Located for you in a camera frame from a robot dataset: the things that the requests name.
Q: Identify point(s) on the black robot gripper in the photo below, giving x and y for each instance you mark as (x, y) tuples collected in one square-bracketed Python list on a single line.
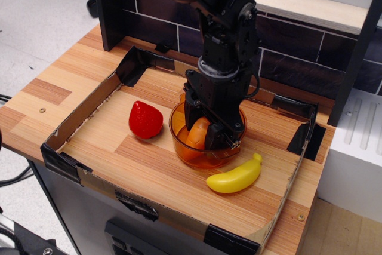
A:
[(219, 102)]

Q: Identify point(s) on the orange toy carrot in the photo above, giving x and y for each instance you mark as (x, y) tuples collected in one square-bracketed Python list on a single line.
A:
[(197, 134)]

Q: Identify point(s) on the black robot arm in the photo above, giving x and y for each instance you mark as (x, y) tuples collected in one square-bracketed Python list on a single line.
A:
[(228, 28)]

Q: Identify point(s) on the transparent orange plastic pot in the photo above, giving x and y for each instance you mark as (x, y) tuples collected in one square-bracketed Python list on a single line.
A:
[(206, 159)]

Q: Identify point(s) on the taped cardboard fence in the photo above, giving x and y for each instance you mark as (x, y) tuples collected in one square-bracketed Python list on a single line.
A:
[(95, 147)]

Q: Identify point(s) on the red toy strawberry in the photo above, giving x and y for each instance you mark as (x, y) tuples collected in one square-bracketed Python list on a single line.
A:
[(145, 121)]

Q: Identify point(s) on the yellow toy banana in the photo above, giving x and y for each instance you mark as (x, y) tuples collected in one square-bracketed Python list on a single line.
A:
[(238, 178)]

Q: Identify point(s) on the dark brick backsplash panel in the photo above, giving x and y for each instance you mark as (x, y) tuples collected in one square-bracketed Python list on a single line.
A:
[(294, 55)]

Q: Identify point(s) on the white ribbed block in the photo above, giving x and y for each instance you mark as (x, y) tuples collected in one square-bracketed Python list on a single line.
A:
[(351, 178)]

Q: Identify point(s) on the black metal bracket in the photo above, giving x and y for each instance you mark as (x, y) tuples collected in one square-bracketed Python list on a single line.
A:
[(15, 239)]

